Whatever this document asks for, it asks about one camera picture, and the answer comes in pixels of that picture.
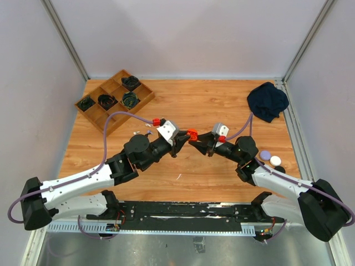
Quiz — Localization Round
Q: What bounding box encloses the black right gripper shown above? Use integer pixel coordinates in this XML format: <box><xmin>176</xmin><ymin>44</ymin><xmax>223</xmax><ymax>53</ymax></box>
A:
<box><xmin>189</xmin><ymin>130</ymin><xmax>244</xmax><ymax>164</ymax></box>

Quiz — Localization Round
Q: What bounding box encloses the orange earbud charging case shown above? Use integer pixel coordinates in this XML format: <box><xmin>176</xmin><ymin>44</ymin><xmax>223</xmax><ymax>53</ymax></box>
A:
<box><xmin>186</xmin><ymin>129</ymin><xmax>198</xmax><ymax>142</ymax></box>

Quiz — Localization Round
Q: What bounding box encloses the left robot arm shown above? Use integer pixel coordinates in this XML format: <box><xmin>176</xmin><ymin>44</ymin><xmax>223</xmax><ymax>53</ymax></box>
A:
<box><xmin>20</xmin><ymin>131</ymin><xmax>191</xmax><ymax>231</ymax></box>

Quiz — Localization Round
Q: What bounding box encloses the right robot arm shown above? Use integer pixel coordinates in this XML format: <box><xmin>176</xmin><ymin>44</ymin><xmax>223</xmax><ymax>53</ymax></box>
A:
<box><xmin>189</xmin><ymin>132</ymin><xmax>354</xmax><ymax>242</ymax></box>

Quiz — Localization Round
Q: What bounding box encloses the white charging case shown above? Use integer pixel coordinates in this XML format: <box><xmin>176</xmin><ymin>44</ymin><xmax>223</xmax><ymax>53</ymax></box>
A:
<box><xmin>269</xmin><ymin>156</ymin><xmax>282</xmax><ymax>167</ymax></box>

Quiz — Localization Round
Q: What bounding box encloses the black charging case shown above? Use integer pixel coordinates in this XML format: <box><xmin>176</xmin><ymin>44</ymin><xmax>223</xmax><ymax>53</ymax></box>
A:
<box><xmin>274</xmin><ymin>166</ymin><xmax>286</xmax><ymax>173</ymax></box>

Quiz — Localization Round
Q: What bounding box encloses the black yellow rolled tie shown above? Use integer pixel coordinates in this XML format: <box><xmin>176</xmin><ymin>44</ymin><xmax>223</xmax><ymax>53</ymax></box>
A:
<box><xmin>121</xmin><ymin>91</ymin><xmax>140</xmax><ymax>109</ymax></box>

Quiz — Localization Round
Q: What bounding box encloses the dark blue crumpled cloth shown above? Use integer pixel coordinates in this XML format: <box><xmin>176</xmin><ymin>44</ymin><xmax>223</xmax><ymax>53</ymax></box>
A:
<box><xmin>247</xmin><ymin>82</ymin><xmax>290</xmax><ymax>123</ymax></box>

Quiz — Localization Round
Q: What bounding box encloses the wooden compartment tray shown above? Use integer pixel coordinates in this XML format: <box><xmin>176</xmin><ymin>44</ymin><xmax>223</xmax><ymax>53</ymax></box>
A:
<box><xmin>75</xmin><ymin>70</ymin><xmax>155</xmax><ymax>132</ymax></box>

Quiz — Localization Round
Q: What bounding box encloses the black dotted rolled tie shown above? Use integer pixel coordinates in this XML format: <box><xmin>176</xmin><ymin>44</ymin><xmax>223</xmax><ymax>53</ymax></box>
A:
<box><xmin>121</xmin><ymin>75</ymin><xmax>141</xmax><ymax>91</ymax></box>

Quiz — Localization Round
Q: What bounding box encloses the black orange rolled tie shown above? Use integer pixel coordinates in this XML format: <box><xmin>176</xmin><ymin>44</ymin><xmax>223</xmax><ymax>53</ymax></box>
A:
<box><xmin>98</xmin><ymin>94</ymin><xmax>118</xmax><ymax>110</ymax></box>

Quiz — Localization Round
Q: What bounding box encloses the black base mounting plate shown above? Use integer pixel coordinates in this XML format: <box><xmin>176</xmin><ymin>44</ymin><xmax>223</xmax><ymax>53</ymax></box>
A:
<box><xmin>85</xmin><ymin>201</ymin><xmax>273</xmax><ymax>233</ymax></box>

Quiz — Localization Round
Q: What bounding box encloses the dark green rolled tie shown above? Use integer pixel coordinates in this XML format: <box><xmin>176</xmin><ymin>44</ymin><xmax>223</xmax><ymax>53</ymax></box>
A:
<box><xmin>77</xmin><ymin>96</ymin><xmax>95</xmax><ymax>111</ymax></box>

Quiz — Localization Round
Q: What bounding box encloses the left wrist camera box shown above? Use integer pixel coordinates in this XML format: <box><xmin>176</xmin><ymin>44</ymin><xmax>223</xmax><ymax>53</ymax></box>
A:
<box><xmin>156</xmin><ymin>120</ymin><xmax>180</xmax><ymax>146</ymax></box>

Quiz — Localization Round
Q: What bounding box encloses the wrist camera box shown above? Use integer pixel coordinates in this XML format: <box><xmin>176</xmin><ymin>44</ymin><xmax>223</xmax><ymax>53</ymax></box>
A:
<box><xmin>211</xmin><ymin>122</ymin><xmax>229</xmax><ymax>137</ymax></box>
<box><xmin>156</xmin><ymin>120</ymin><xmax>180</xmax><ymax>146</ymax></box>

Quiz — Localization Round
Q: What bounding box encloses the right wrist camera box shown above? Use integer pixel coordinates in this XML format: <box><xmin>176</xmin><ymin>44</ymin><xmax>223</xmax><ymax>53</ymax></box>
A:
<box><xmin>211</xmin><ymin>122</ymin><xmax>229</xmax><ymax>137</ymax></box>

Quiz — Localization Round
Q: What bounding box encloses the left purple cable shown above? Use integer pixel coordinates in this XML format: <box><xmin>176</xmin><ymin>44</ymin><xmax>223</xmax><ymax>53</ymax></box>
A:
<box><xmin>7</xmin><ymin>111</ymin><xmax>163</xmax><ymax>241</ymax></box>

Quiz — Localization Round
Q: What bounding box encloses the aluminium frame rail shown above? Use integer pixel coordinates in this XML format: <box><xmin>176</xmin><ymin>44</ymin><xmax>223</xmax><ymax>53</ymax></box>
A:
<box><xmin>22</xmin><ymin>191</ymin><xmax>349</xmax><ymax>265</ymax></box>

